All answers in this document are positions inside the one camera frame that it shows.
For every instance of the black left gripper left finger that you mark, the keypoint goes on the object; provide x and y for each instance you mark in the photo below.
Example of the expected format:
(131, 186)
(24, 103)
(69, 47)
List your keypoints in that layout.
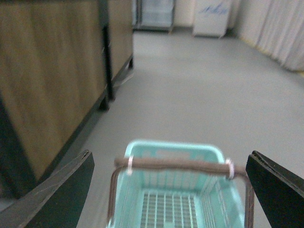
(55, 203)

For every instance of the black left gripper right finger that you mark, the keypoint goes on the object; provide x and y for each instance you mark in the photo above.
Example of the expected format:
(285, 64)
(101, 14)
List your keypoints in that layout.
(280, 192)

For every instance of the white chest freezer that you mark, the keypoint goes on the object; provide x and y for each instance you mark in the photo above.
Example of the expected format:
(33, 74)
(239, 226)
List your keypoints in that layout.
(211, 17)

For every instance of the white curtain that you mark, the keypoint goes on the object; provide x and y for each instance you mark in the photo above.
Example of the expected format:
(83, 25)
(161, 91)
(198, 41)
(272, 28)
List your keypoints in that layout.
(276, 28)

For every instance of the brown plastic basket handle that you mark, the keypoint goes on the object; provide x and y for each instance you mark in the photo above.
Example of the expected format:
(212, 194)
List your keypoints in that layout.
(217, 169)

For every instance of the light teal plastic basket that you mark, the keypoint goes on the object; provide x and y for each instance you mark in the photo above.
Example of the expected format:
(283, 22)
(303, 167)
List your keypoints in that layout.
(175, 198)

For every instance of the glass door refrigerator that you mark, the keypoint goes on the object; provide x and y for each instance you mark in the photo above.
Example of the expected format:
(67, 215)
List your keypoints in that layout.
(153, 15)

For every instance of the wooden panel display stand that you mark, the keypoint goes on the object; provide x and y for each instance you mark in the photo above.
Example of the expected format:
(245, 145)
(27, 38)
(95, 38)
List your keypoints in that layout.
(59, 60)

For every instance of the white cable tie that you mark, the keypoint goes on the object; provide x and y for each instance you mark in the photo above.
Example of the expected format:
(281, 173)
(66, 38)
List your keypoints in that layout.
(231, 168)

